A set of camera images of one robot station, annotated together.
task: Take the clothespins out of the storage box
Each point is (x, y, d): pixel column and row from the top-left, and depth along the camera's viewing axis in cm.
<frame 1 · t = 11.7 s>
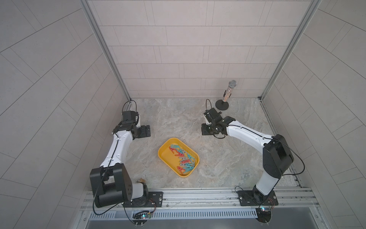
left hand: (143, 129, 86), fingers open
right hand: (201, 130, 88), fingers closed
yellow plastic storage box: (178, 157, 87), on the table

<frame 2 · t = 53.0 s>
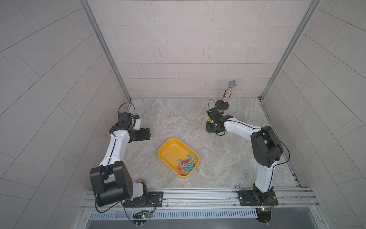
left hand: (144, 132, 86), fingers open
right hand: (208, 127, 97), fingers open
the named things where they were.

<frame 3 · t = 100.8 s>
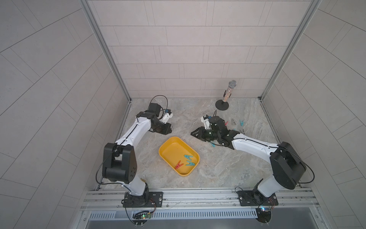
left hand: (172, 128, 87), fingers closed
right hand: (191, 134, 81), fingers open
teal clothespin 4: (188, 157, 86), on the table
teal clothespin 5: (190, 163, 84), on the table
red clothespin: (178, 165, 83), on the table
the other named things where they were.

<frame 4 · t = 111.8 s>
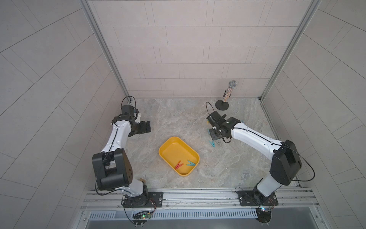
left hand: (145, 126, 88), fingers open
right hand: (214, 133, 86), fingers closed
